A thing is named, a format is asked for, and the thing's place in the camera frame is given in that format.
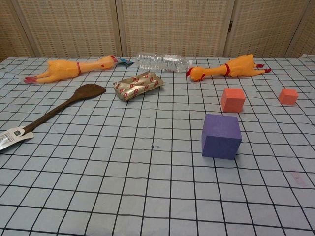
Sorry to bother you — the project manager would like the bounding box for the large purple foam cube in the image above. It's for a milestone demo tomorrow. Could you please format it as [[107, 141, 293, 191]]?
[[201, 114, 243, 161]]

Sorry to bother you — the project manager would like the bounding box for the medium orange foam cube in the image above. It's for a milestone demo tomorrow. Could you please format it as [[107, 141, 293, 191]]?
[[220, 88, 247, 114]]

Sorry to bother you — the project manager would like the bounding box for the small orange foam cube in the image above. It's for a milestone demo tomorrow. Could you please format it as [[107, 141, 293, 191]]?
[[278, 88, 299, 106]]

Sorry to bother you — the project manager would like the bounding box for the table with checkered tablecloth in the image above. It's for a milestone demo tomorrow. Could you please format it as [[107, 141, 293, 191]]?
[[0, 56, 315, 236]]

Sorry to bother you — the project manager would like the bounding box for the gold foil snack packet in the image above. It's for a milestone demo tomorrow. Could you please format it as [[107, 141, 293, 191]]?
[[113, 70, 165, 102]]

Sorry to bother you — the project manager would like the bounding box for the clear plastic water bottle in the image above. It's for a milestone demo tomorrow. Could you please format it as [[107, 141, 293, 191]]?
[[136, 52, 194, 74]]

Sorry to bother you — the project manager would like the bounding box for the dark wooden spatula with label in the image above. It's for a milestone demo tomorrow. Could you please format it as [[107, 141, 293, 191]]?
[[0, 83, 107, 153]]

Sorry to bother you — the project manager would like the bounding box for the beige woven folding screen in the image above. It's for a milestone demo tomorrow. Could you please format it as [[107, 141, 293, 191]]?
[[0, 0, 315, 59]]

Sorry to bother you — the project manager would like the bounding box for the unbagged yellow rubber chicken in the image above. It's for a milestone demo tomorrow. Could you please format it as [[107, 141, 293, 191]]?
[[186, 54, 273, 83]]

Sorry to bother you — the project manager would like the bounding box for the bagged yellow rubber chicken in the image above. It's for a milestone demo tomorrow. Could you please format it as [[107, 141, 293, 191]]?
[[18, 55, 135, 86]]

